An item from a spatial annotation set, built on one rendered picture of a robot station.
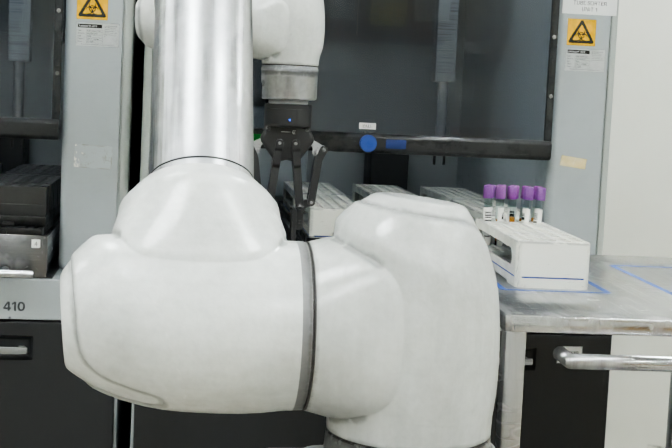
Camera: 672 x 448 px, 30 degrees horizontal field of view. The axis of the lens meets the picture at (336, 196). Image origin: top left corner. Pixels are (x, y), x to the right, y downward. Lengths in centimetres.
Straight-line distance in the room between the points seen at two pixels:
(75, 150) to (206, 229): 112
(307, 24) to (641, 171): 175
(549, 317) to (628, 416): 217
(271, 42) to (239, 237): 88
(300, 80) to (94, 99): 41
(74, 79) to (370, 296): 120
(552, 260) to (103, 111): 88
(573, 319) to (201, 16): 56
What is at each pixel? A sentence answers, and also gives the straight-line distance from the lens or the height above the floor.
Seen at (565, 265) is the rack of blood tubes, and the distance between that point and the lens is 169.
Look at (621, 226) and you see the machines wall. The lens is 352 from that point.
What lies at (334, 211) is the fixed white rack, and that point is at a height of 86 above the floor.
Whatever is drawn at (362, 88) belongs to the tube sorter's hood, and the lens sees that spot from 220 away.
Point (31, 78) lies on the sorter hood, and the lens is 219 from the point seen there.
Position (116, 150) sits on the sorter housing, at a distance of 220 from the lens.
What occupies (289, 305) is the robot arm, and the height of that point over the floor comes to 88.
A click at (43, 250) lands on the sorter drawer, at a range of 213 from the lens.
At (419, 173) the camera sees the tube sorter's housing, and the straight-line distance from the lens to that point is 300.
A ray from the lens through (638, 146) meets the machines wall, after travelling 352.
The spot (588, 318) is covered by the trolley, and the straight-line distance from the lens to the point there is 149.
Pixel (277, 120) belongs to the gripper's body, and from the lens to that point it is 196.
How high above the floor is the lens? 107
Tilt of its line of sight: 5 degrees down
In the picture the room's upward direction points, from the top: 3 degrees clockwise
